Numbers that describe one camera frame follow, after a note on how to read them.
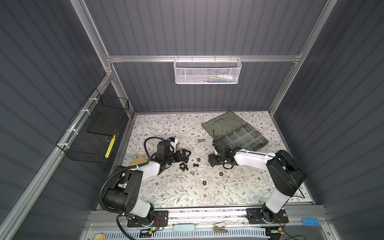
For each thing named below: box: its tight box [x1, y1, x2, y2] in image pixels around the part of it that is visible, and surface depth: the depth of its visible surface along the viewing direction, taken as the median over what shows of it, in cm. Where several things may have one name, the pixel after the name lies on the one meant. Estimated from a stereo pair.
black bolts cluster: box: [179, 162, 189, 171], surface depth 93 cm
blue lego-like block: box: [301, 217, 320, 227], surface depth 72 cm
